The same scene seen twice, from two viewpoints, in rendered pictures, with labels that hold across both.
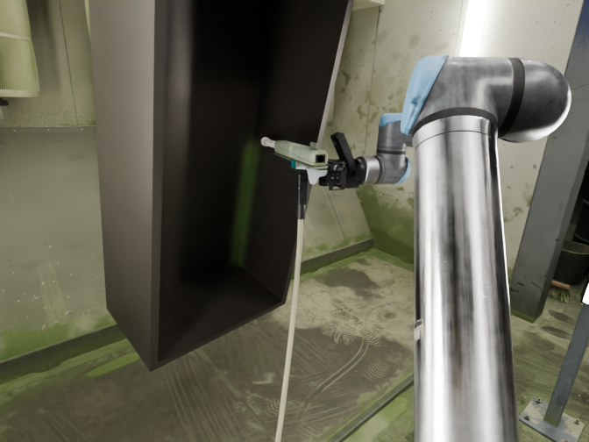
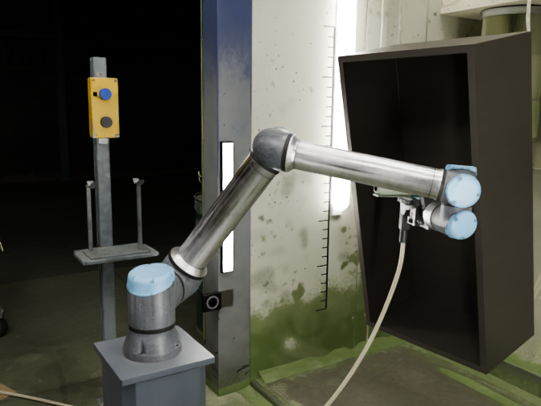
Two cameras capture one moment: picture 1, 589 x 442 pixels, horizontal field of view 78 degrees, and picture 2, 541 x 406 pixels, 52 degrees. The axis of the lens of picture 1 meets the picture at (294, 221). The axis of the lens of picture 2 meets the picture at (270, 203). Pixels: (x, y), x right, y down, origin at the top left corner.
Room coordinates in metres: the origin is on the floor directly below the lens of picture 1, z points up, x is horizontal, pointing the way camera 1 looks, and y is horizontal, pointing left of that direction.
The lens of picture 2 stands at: (0.85, -2.00, 1.43)
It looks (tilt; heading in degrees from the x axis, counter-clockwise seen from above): 10 degrees down; 99
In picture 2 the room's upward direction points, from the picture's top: 1 degrees clockwise
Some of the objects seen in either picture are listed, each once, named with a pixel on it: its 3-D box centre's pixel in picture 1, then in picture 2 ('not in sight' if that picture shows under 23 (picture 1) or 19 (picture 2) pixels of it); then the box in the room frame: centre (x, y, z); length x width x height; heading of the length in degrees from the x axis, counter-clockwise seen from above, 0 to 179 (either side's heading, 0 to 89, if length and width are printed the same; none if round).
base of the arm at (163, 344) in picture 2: not in sight; (152, 335); (0.21, -0.37, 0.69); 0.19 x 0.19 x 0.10
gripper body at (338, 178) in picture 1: (340, 173); (425, 213); (1.08, -0.13, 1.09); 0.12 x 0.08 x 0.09; 113
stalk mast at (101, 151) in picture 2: not in sight; (105, 238); (-0.30, 0.36, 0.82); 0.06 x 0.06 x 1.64; 41
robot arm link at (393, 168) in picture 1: (387, 168); (453, 221); (1.15, -0.29, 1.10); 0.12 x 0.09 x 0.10; 113
